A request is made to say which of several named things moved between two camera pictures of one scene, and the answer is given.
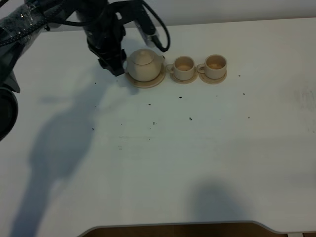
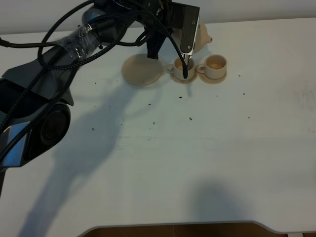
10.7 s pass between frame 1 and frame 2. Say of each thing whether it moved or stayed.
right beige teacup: stayed
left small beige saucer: stayed
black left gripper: moved
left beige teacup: stayed
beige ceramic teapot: moved
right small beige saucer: stayed
